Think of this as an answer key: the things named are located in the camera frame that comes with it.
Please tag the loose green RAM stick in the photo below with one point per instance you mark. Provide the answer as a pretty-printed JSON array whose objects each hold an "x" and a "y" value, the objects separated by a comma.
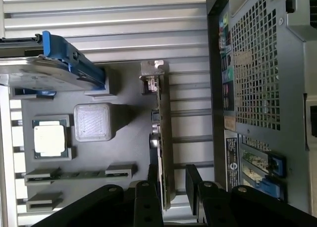
[{"x": 81, "y": 175}]

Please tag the grey plastic parts rack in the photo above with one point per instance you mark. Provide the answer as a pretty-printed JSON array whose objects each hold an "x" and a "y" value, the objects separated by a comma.
[{"x": 119, "y": 150}]

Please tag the blue case latch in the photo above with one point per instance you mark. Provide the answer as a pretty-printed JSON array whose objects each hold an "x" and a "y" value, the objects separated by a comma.
[{"x": 275, "y": 165}]

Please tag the open black PC case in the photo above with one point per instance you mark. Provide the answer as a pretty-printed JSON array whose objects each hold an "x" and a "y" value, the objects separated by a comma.
[{"x": 257, "y": 63}]

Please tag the green graphics card black fan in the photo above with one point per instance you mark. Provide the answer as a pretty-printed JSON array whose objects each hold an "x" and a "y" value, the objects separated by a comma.
[{"x": 164, "y": 137}]

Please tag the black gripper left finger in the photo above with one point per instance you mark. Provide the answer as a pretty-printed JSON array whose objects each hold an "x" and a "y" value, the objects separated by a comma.
[{"x": 148, "y": 207}]

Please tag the silver CPU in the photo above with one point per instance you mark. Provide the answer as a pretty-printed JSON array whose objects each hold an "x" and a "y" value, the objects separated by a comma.
[{"x": 49, "y": 140}]

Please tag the hard disk in blue carrier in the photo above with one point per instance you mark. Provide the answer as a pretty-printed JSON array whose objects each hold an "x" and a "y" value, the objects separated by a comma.
[{"x": 37, "y": 73}]

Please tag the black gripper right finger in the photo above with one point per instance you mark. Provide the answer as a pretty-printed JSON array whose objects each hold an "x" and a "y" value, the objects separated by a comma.
[{"x": 215, "y": 207}]

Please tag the black rear port panel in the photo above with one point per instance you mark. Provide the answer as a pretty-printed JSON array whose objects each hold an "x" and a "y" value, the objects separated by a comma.
[{"x": 226, "y": 88}]

